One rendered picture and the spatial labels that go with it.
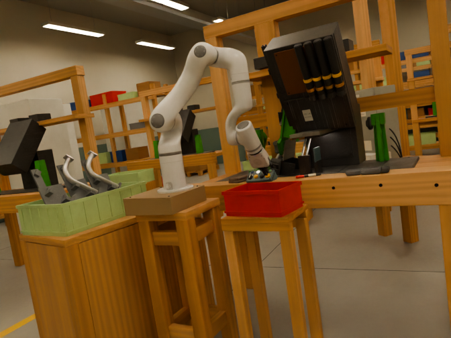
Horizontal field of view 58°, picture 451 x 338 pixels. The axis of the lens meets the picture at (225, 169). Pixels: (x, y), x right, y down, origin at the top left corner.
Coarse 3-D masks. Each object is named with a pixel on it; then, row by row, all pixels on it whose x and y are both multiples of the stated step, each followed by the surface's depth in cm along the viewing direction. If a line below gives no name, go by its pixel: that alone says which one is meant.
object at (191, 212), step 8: (208, 200) 215; (216, 200) 216; (192, 208) 199; (200, 208) 202; (208, 208) 208; (136, 216) 207; (144, 216) 204; (152, 216) 202; (160, 216) 199; (168, 216) 196; (176, 216) 194; (184, 216) 192; (192, 216) 196
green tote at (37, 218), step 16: (112, 192) 231; (128, 192) 241; (16, 208) 225; (32, 208) 217; (48, 208) 210; (64, 208) 205; (80, 208) 213; (96, 208) 221; (112, 208) 230; (32, 224) 220; (48, 224) 212; (64, 224) 205; (80, 224) 212; (96, 224) 220
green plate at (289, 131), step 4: (284, 112) 227; (284, 116) 227; (284, 120) 228; (284, 124) 229; (288, 124) 228; (284, 128) 230; (288, 128) 229; (292, 128) 227; (284, 132) 230; (288, 132) 229; (292, 132) 228; (280, 136) 231; (284, 136) 231; (288, 136) 229; (284, 140) 234
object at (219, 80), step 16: (432, 0) 215; (432, 16) 217; (256, 32) 267; (272, 32) 261; (432, 32) 218; (432, 48) 219; (448, 48) 215; (432, 64) 220; (448, 64) 216; (224, 80) 288; (272, 80) 267; (448, 80) 218; (224, 96) 287; (272, 96) 269; (448, 96) 219; (224, 112) 289; (272, 112) 270; (448, 112) 220; (224, 128) 291; (272, 128) 272; (448, 128) 221; (224, 144) 293; (272, 144) 274; (448, 144) 223; (224, 160) 295
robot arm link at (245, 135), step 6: (246, 120) 197; (240, 126) 195; (246, 126) 193; (252, 126) 195; (240, 132) 193; (246, 132) 193; (252, 132) 195; (240, 138) 197; (246, 138) 195; (252, 138) 196; (258, 138) 200; (240, 144) 200; (246, 144) 198; (252, 144) 198; (258, 144) 199
